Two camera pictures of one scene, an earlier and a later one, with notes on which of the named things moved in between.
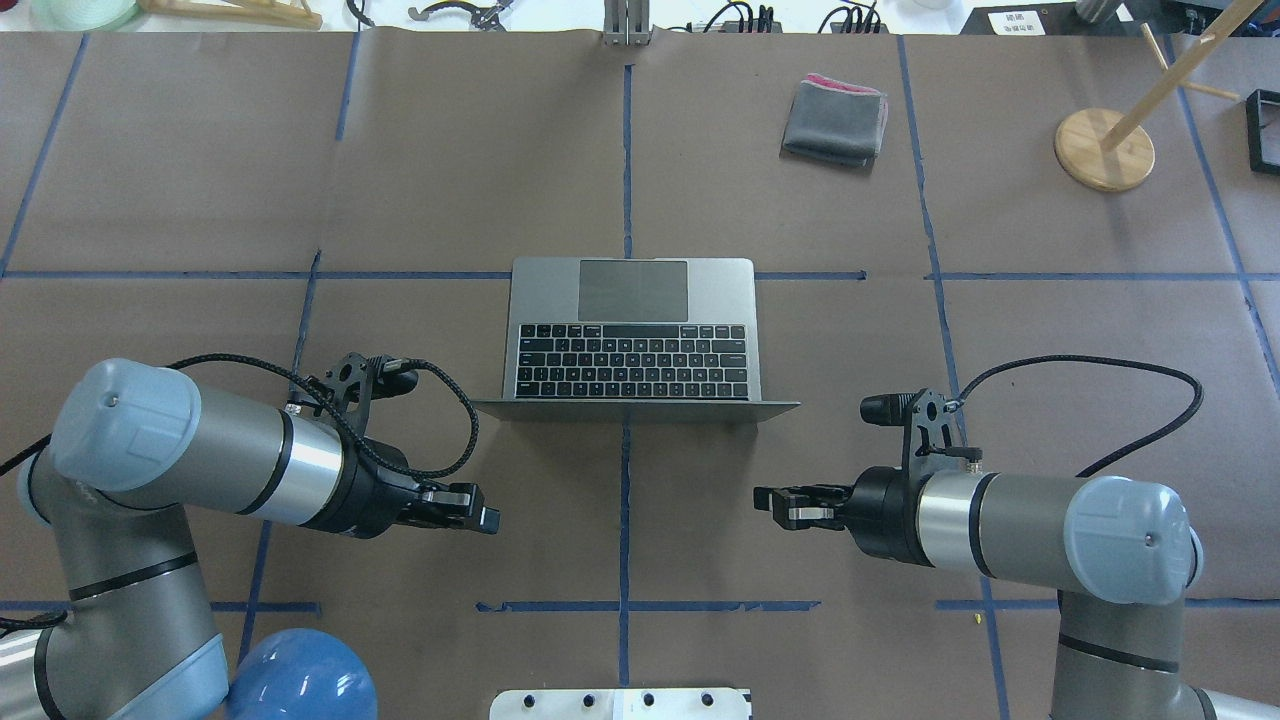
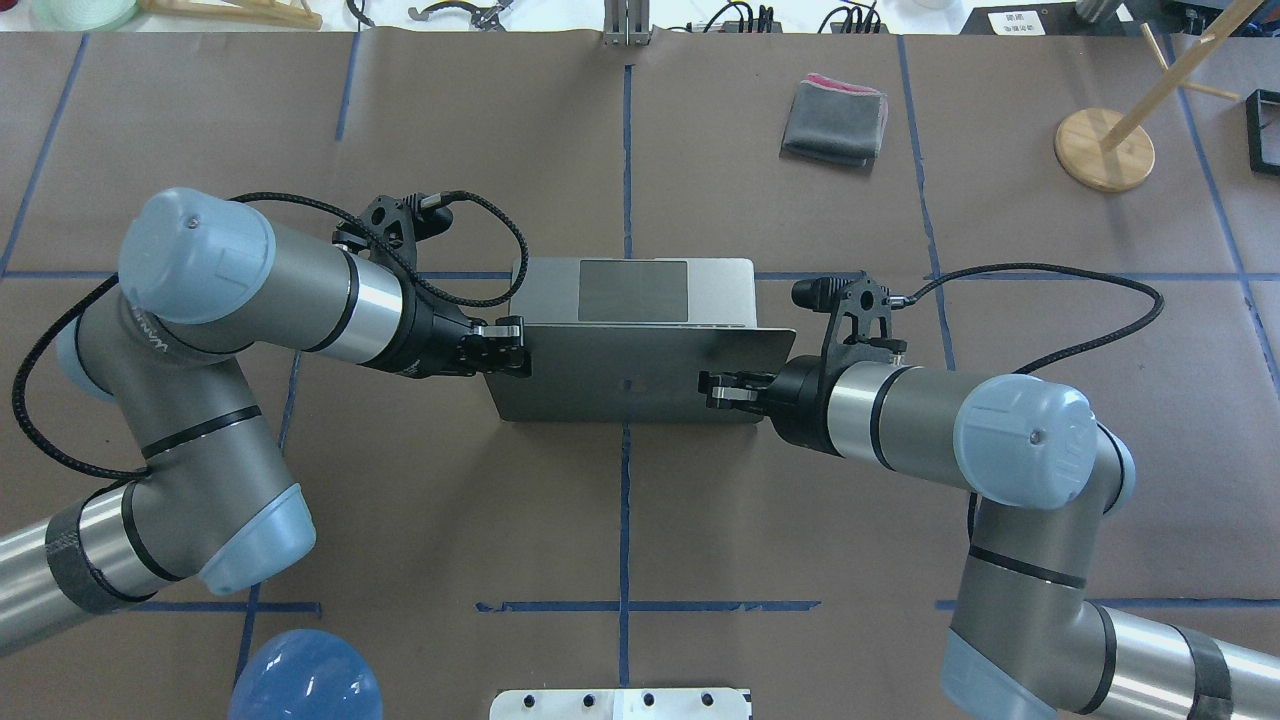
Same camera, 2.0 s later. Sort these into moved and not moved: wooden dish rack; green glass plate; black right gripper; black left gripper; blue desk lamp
Moved: black right gripper; black left gripper
Not moved: blue desk lamp; wooden dish rack; green glass plate
